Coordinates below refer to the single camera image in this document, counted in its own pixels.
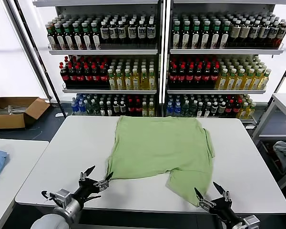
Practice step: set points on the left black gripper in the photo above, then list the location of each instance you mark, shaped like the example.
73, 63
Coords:
87, 189

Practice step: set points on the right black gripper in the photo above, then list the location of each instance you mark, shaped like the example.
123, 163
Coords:
225, 208

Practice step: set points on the light green printed t-shirt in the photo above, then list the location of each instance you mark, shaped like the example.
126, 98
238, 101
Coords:
157, 148

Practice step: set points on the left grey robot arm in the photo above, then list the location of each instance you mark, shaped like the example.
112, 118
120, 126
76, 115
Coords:
50, 221

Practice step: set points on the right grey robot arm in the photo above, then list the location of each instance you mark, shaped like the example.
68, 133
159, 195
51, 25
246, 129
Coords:
236, 225

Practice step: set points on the small white-cap dark bottle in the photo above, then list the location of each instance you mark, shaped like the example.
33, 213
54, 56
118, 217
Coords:
207, 110
116, 108
102, 109
109, 109
122, 108
214, 109
200, 110
221, 109

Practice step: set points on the green soda bottle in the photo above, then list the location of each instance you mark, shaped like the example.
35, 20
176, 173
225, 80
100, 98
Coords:
89, 108
193, 109
186, 109
95, 108

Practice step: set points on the red plastic basket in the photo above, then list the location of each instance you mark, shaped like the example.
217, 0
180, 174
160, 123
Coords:
277, 163

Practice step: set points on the blue water bottle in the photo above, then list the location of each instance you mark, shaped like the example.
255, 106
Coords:
169, 110
177, 110
74, 107
81, 107

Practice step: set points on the small white floor object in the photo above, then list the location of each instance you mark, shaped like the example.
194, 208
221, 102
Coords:
59, 115

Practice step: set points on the small red-cap cola bottle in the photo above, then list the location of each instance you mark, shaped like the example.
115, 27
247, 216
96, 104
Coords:
228, 110
237, 110
138, 109
130, 109

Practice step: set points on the small yellow drink bottle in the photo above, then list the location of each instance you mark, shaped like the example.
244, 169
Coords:
145, 110
250, 112
151, 110
242, 112

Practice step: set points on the open brown cardboard box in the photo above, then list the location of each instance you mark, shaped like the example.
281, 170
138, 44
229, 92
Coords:
7, 121

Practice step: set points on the bagged metal parts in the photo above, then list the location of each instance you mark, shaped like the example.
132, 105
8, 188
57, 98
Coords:
14, 109

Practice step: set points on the thin black diagonal pole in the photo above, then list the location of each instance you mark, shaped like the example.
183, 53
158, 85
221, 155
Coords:
46, 71

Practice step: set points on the grey metal shelving unit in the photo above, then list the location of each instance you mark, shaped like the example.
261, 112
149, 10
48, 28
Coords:
224, 51
102, 52

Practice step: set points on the green-cap dark tea bottle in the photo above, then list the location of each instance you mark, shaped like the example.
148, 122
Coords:
224, 39
215, 39
205, 39
61, 40
78, 41
195, 39
185, 39
69, 40
53, 40
87, 41
176, 39
96, 41

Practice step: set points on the white-label dark drink bottle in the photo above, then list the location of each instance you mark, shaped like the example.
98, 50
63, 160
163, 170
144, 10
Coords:
104, 33
150, 32
263, 33
272, 33
131, 33
121, 33
253, 32
141, 32
281, 32
113, 33

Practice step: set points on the wide grey diagonal pole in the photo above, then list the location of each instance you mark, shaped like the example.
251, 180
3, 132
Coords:
27, 47

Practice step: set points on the beige-label dark drink bottle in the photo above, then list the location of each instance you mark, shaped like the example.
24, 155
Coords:
244, 32
234, 32

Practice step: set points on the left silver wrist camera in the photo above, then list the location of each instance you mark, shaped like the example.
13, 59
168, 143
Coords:
62, 196

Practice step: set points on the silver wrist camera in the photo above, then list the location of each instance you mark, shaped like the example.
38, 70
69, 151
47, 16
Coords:
251, 221
62, 196

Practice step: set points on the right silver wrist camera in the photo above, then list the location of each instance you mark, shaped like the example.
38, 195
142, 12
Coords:
251, 221

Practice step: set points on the white vertical shelf post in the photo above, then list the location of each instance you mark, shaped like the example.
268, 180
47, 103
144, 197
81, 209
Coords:
162, 71

